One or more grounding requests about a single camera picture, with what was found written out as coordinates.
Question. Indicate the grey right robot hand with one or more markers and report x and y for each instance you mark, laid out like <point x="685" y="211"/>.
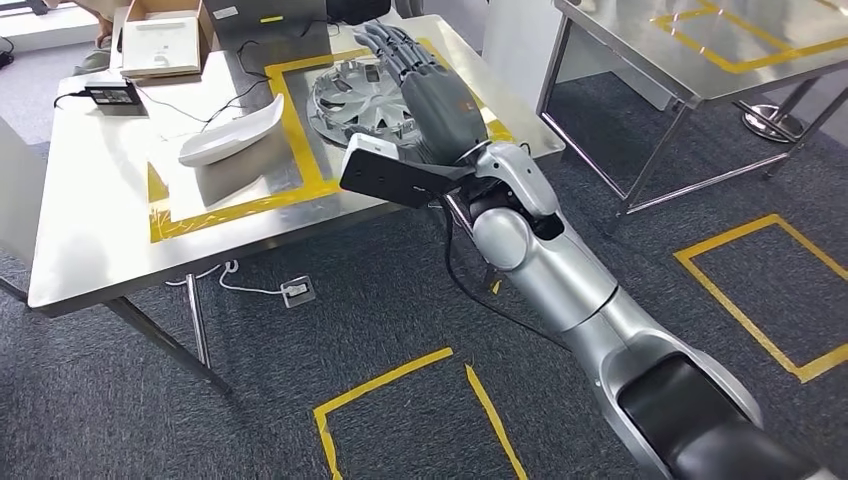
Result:
<point x="430" y="99"/>

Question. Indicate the silver plastic hubcap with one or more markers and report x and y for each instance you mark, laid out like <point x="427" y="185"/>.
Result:
<point x="361" y="99"/>

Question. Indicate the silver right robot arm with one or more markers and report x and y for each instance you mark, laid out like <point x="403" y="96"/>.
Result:
<point x="563" y="278"/>

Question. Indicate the white boat-shaped plastic part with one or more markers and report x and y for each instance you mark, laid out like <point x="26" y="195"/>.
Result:
<point x="228" y="136"/>

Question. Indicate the white table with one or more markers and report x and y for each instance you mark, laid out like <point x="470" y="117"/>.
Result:
<point x="510" y="53"/>

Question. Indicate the grey laptop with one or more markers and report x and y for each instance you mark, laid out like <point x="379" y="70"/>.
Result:
<point x="265" y="26"/>

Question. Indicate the floor power socket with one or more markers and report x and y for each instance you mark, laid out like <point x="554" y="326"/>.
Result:
<point x="298" y="291"/>

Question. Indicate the steel table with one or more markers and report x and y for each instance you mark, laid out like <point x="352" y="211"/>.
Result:
<point x="696" y="66"/>

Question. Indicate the white flat box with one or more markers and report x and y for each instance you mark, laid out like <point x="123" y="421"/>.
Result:
<point x="162" y="46"/>

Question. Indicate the black power adapter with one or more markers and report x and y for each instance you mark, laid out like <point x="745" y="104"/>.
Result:
<point x="112" y="96"/>

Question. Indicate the person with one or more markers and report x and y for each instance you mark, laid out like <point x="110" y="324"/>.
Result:
<point x="99" y="40"/>

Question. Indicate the chrome stool base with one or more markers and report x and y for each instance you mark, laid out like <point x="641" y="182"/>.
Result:
<point x="768" y="122"/>

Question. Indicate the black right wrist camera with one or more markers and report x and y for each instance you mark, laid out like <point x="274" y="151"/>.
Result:
<point x="391" y="173"/>

